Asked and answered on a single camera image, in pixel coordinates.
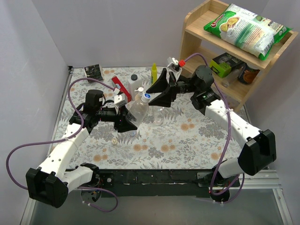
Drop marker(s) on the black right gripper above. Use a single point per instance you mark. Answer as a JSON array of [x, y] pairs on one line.
[[173, 87]]

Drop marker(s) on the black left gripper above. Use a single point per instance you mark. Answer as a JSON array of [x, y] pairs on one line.
[[118, 117]]

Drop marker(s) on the clear plastic bottle large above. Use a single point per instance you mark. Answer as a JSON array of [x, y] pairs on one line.
[[138, 111]]

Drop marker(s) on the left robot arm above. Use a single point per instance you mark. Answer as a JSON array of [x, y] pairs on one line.
[[50, 183]]

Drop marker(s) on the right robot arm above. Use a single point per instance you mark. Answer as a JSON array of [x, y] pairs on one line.
[[258, 148]]

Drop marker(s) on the clear plastic bottle middle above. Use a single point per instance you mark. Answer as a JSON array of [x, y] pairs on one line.
[[158, 115]]

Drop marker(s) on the yellow-green tube bottle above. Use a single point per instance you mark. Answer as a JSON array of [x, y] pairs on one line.
[[154, 73]]

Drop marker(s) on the beige pump lotion bottle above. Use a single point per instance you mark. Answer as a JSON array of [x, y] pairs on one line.
[[139, 93]]

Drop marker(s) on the white bottle black cap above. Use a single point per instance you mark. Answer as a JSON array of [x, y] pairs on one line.
[[134, 82]]

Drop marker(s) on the clear small bottle on shelf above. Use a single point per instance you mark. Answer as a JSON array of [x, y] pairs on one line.
[[231, 77]]

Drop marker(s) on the red toothpaste box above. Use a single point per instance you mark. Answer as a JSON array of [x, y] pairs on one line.
[[119, 85]]

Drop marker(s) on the black patterned box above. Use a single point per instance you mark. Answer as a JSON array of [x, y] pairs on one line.
[[94, 72]]

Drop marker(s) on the green black box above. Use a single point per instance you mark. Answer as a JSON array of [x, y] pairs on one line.
[[223, 64]]

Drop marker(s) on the wooden shelf unit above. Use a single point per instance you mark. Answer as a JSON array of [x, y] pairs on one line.
[[193, 36]]

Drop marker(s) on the tin can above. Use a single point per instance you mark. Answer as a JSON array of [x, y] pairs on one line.
[[247, 74]]

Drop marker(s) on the green chips bag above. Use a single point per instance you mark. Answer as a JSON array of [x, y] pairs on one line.
[[246, 30]]

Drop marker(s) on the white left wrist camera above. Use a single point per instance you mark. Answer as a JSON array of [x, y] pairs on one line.
[[120, 100]]

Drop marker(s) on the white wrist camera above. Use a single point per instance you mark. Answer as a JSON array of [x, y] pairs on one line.
[[175, 66], [120, 100]]

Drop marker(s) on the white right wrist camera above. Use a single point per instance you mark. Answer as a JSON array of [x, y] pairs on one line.
[[175, 66]]

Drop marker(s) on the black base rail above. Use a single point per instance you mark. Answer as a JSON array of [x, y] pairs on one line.
[[156, 182]]

